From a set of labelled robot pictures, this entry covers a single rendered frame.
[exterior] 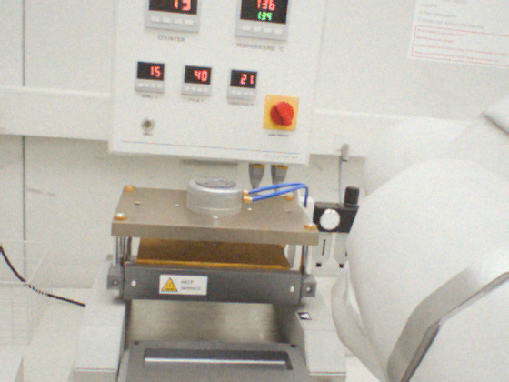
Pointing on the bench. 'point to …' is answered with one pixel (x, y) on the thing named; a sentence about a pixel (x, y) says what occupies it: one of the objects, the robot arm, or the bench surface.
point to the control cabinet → (217, 86)
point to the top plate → (215, 214)
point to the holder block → (214, 362)
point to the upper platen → (211, 254)
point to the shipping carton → (12, 367)
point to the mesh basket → (27, 294)
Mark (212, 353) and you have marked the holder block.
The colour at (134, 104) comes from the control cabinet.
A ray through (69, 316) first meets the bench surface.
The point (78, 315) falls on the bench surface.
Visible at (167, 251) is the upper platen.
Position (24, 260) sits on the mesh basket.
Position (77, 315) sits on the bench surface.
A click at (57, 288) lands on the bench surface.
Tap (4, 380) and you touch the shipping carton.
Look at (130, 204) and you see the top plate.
